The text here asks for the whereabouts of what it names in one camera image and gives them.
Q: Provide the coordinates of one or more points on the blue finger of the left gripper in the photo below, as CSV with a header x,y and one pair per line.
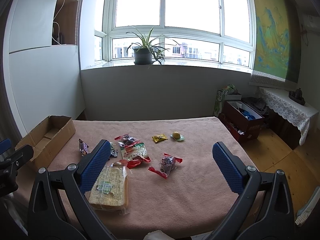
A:
x,y
5,145

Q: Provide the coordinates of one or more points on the red clear dark snack bag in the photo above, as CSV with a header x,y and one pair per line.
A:
x,y
167,164

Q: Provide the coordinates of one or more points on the snickers bar wrapper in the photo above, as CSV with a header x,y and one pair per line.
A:
x,y
83,147

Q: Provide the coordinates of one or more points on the green landscape wall scroll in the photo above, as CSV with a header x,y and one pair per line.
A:
x,y
278,44

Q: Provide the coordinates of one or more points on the potted spider plant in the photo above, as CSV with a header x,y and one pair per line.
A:
x,y
148,49

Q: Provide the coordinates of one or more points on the dark ornament on side table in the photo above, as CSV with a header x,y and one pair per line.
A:
x,y
297,96

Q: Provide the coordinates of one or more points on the pink table cloth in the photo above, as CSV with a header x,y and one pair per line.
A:
x,y
192,200

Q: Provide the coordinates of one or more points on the green white shopping bag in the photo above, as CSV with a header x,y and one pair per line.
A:
x,y
220,98

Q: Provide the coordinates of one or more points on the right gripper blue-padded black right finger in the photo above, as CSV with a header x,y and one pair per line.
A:
x,y
275,218

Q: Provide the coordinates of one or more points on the open cardboard box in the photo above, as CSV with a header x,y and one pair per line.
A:
x,y
47,139

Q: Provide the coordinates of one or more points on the white window frame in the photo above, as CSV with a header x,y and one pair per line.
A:
x,y
218,31

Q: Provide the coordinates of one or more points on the yellow candy in green wrapper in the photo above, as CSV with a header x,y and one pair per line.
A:
x,y
177,136

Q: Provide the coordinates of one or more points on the sliced bread pack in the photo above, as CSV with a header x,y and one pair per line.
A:
x,y
111,189

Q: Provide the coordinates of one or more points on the wooden wall shelf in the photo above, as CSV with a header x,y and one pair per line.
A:
x,y
64,22

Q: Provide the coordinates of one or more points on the red storage box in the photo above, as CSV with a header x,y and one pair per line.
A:
x,y
243,122

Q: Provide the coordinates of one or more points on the red green snack bag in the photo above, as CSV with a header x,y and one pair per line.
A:
x,y
135,155

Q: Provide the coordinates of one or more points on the white cabinet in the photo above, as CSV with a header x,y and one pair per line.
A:
x,y
41,79

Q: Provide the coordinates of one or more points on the yellow small snack packet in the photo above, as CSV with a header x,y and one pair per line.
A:
x,y
158,138

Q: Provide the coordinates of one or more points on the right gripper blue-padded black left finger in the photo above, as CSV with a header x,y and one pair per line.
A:
x,y
58,208

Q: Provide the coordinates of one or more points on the white lace covered side table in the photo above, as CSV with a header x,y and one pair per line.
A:
x,y
305,117

